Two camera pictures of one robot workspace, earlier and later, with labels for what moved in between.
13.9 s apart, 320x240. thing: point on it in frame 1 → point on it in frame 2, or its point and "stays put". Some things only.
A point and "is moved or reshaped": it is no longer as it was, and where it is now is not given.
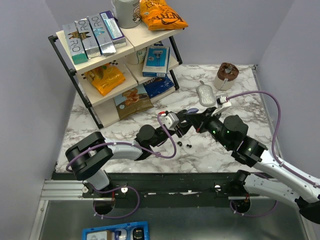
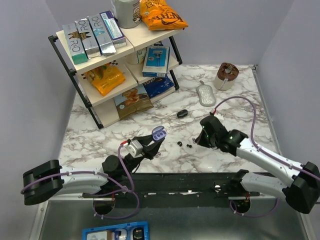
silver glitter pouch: (206, 96) stays put
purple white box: (113, 28) stays put
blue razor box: (156, 61) stays put
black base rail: (156, 186) stays put
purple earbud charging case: (192, 110) is moved or reshaped
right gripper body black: (212, 124) → (204, 140)
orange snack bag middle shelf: (104, 78) stays put
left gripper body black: (181, 131) → (145, 156)
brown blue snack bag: (135, 100) stays put
